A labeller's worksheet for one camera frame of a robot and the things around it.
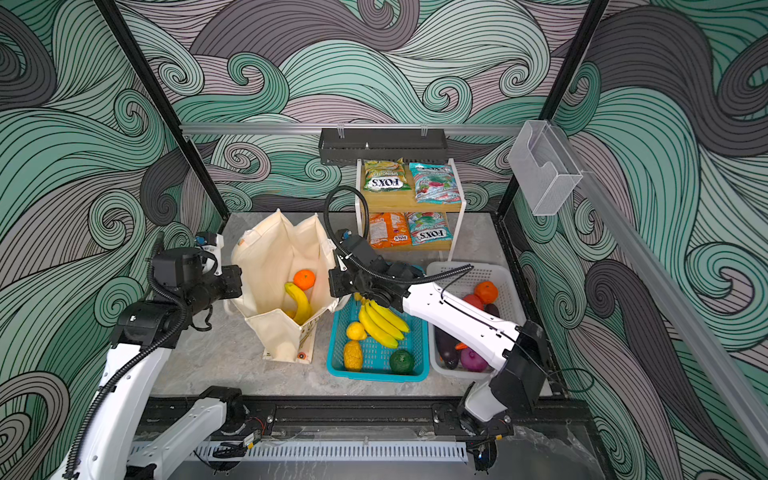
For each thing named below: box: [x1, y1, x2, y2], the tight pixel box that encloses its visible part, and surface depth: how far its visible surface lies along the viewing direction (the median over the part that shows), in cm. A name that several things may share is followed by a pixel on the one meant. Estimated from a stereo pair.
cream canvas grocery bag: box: [225, 209, 339, 364], surface depth 77 cm
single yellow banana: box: [284, 282, 311, 325], surface depth 87 cm
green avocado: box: [389, 350, 414, 375], surface depth 80 cm
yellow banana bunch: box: [354, 292, 410, 349], surface depth 88 cm
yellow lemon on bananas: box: [346, 321, 367, 341], surface depth 86 cm
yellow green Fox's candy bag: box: [363, 157, 412, 192], surface depth 81 cm
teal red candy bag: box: [409, 162, 462, 205], surface depth 79 cm
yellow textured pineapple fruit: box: [344, 340, 363, 372], surface depth 81 cm
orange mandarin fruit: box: [293, 269, 316, 291], surface depth 93 cm
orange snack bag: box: [368, 212, 412, 249], surface depth 94 cm
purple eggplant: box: [434, 326, 461, 370], surface depth 80 cm
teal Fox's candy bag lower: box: [406, 211, 453, 246], surface depth 94 cm
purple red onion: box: [460, 347, 489, 373], surface depth 79 cm
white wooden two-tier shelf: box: [355, 158, 467, 261], surface depth 83 cm
